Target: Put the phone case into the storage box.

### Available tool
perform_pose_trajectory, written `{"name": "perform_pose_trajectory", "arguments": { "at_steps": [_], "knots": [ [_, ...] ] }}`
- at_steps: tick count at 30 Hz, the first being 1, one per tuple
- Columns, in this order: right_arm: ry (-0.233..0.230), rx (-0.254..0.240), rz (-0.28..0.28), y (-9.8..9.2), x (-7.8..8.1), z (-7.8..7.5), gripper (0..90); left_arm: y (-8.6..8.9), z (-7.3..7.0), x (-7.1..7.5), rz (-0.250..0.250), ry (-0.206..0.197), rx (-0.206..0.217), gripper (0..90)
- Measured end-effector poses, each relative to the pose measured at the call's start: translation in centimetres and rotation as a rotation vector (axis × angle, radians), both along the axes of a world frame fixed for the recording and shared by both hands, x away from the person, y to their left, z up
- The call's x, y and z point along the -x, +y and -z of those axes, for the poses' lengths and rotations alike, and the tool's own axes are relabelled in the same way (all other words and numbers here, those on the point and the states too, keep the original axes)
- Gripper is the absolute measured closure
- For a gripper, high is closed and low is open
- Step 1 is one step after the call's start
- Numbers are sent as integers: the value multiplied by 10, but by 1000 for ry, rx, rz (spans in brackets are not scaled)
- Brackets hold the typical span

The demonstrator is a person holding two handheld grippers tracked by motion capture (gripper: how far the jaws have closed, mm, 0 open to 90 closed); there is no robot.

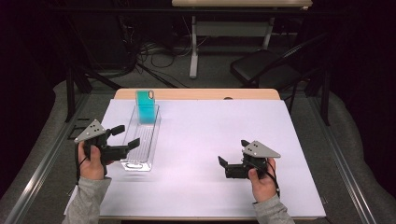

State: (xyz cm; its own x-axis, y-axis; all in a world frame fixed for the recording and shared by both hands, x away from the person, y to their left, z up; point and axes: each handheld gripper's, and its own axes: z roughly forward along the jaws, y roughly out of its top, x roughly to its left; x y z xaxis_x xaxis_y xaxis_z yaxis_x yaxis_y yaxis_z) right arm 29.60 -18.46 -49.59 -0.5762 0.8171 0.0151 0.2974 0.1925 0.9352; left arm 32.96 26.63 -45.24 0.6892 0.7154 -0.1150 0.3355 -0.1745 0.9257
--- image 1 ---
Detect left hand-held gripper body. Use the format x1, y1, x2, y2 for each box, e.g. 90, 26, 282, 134
74, 119, 131, 175

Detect white table cover sheet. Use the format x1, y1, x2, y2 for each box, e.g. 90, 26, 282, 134
64, 98, 327, 219

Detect black folding chair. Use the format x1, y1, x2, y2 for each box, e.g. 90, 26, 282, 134
229, 32, 332, 127

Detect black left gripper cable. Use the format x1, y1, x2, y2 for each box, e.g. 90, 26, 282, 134
74, 142, 89, 187

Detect white-legged desk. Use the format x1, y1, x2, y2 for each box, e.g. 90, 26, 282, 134
171, 0, 314, 79

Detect black metal stand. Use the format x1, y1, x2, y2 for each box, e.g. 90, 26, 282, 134
63, 59, 124, 123

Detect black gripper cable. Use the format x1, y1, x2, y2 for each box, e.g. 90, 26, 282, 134
74, 142, 89, 187
248, 160, 281, 199

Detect aluminium floor rail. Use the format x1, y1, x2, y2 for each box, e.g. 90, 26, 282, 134
3, 92, 92, 224
307, 96, 379, 224

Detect clear plastic storage container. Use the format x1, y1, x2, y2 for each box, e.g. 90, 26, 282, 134
119, 104, 163, 173

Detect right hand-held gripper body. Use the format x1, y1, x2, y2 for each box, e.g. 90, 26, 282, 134
224, 140, 282, 180

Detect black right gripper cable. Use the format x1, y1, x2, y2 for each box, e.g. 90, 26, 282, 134
248, 160, 281, 199

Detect person's left hand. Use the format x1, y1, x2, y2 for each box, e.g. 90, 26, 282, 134
77, 141, 107, 182

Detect person's right hand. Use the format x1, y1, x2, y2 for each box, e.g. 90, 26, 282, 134
247, 157, 277, 203

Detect bundle of floor cables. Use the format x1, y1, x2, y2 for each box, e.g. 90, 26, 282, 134
116, 13, 195, 90

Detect blue translucent phone case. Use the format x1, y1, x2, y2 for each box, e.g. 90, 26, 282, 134
134, 89, 158, 126

